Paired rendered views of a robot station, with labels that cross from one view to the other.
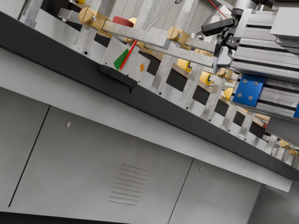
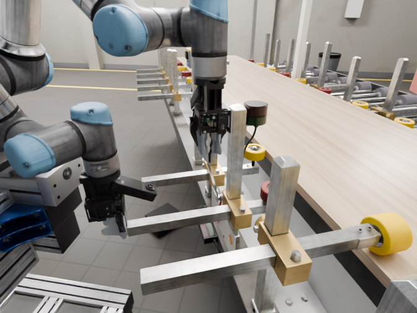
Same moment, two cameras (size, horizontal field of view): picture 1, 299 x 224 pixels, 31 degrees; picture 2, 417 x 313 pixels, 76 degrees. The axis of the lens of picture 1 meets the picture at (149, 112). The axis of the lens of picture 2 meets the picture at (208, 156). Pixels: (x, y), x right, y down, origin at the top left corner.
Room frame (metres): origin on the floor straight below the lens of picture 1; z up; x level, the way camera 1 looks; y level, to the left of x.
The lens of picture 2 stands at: (2.32, -0.37, 1.34)
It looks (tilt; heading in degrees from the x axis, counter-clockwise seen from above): 28 degrees down; 134
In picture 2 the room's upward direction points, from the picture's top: straight up
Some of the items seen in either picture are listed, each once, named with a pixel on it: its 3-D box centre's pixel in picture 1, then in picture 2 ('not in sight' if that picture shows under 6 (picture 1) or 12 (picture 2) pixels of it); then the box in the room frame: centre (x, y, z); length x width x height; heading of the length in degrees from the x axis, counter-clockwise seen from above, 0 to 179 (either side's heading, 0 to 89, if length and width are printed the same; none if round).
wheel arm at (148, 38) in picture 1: (111, 28); (202, 176); (1.72, 0.21, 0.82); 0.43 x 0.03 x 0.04; 58
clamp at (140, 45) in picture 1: (139, 40); (236, 206); (1.94, 0.13, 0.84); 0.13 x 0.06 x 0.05; 148
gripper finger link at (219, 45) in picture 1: (221, 45); not in sight; (1.77, -0.14, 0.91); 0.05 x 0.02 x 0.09; 148
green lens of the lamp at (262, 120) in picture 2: not in sight; (254, 117); (1.95, 0.18, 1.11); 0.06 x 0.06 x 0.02
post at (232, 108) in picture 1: (237, 95); not in sight; (2.77, -0.39, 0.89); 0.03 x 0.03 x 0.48; 58
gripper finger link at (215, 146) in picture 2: not in sight; (216, 147); (1.92, 0.06, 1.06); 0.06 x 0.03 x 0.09; 147
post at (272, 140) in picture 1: (277, 130); not in sight; (3.41, -0.78, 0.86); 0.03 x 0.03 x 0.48; 58
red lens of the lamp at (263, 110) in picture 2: not in sight; (255, 108); (1.95, 0.18, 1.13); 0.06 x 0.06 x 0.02
